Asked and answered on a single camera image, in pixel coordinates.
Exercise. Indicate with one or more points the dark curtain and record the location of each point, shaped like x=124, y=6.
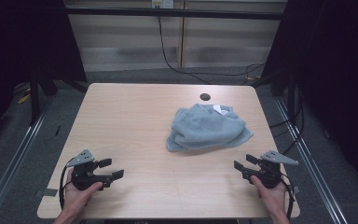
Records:
x=335, y=77
x=21, y=40

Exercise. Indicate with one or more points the person's left hand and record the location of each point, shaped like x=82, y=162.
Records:
x=76, y=200

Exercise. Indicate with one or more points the yellow floor object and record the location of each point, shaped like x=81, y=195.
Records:
x=23, y=99

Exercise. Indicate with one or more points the grey tape piece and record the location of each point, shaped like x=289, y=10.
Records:
x=296, y=189
x=49, y=192

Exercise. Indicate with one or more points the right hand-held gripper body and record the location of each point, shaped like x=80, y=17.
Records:
x=270, y=177

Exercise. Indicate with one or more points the person's right hand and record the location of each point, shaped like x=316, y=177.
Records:
x=275, y=199

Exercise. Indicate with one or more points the black metal stand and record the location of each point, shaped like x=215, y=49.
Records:
x=34, y=99
x=290, y=99

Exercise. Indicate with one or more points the black horizontal frame bar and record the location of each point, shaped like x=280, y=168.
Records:
x=167, y=12

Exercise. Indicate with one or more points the metal floor rail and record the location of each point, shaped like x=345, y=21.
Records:
x=15, y=161
x=310, y=161

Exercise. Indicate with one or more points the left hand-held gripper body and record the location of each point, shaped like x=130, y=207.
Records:
x=81, y=179

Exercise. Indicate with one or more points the white wall socket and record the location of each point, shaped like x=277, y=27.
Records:
x=163, y=3

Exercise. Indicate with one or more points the light blue towel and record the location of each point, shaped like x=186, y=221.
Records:
x=205, y=129

